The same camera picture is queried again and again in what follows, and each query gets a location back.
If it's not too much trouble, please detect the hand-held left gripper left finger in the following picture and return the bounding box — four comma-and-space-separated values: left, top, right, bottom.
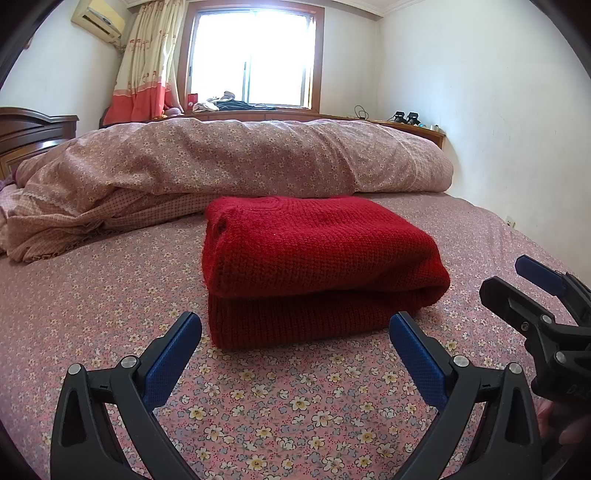
50, 311, 203, 480

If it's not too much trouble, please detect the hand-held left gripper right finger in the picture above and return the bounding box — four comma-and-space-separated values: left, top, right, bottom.
389, 311, 543, 480

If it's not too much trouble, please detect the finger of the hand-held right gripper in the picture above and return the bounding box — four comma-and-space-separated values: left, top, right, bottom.
515, 255, 591, 324
479, 276, 563, 343

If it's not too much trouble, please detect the red knitted sweater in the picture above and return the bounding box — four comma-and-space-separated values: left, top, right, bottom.
202, 195, 451, 352

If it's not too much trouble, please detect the pile of clothes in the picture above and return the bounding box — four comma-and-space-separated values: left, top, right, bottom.
193, 91, 278, 113

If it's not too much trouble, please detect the person's right hand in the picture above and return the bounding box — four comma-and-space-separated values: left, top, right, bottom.
538, 398, 591, 448

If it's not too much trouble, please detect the pink floral bed sheet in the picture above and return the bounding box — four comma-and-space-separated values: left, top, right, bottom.
0, 187, 591, 480

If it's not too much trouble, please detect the wooden ledge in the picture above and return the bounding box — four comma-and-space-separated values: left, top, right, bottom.
318, 111, 448, 149

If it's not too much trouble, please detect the pink floral duvet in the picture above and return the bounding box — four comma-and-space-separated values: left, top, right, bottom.
7, 117, 454, 264

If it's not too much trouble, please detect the lilac frilled pillow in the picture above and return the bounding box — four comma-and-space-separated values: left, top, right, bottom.
0, 166, 24, 192

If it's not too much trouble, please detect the dark wooden headboard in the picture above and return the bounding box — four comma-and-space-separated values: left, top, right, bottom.
0, 106, 79, 183

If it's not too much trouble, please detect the cream and red curtain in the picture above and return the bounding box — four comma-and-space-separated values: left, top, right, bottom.
102, 0, 185, 126

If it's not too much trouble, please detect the wooden framed window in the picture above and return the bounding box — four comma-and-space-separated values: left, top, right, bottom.
178, 0, 326, 112

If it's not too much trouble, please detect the wall air conditioner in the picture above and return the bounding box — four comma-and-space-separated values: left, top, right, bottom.
83, 0, 126, 40

